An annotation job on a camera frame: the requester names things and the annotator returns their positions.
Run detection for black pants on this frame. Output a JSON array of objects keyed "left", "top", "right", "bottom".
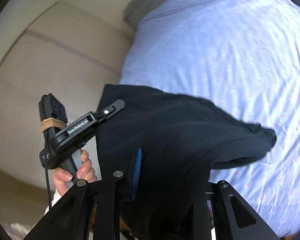
[{"left": 96, "top": 85, "right": 277, "bottom": 239}]

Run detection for left hand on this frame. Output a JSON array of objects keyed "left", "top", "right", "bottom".
[{"left": 52, "top": 150, "right": 97, "bottom": 196}]

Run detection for blue floral bed sheet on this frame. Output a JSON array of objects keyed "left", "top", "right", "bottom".
[{"left": 120, "top": 0, "right": 300, "bottom": 237}]

